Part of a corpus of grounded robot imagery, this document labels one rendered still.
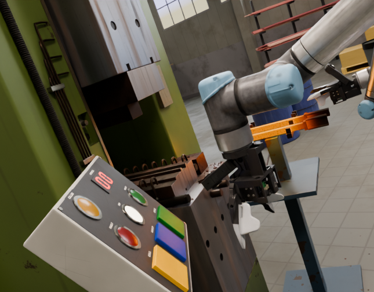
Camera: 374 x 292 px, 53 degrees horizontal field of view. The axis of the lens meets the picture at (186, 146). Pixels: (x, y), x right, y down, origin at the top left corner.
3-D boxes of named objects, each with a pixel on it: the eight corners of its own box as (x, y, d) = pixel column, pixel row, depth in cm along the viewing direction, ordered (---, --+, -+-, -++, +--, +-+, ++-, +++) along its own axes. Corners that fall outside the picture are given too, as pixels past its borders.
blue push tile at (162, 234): (185, 242, 80) (158, 221, 79) (187, 260, 73) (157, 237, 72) (180, 248, 80) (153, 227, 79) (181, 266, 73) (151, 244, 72)
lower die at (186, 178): (198, 178, 139) (191, 157, 138) (177, 203, 122) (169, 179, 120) (111, 196, 158) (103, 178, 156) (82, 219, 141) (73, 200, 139)
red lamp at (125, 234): (145, 239, 66) (136, 218, 65) (133, 254, 62) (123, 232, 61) (131, 241, 68) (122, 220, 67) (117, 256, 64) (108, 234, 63)
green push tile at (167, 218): (184, 222, 90) (159, 204, 88) (185, 236, 82) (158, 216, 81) (179, 228, 90) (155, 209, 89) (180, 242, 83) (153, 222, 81)
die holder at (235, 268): (257, 255, 159) (223, 160, 149) (234, 322, 126) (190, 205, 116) (148, 265, 184) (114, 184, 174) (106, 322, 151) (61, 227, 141)
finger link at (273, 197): (291, 212, 85) (272, 194, 79) (268, 212, 89) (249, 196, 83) (293, 200, 86) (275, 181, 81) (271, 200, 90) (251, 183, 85)
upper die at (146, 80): (164, 88, 132) (155, 62, 130) (138, 101, 115) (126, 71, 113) (77, 117, 151) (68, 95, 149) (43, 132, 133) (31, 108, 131)
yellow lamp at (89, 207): (107, 211, 65) (97, 188, 64) (91, 225, 61) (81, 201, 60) (93, 213, 66) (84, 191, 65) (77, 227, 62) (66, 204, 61)
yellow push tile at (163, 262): (187, 266, 70) (156, 243, 69) (189, 289, 63) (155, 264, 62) (181, 273, 70) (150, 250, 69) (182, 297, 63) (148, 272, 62)
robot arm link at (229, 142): (206, 137, 76) (226, 123, 82) (213, 157, 77) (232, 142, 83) (237, 131, 71) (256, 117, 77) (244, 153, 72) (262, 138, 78)
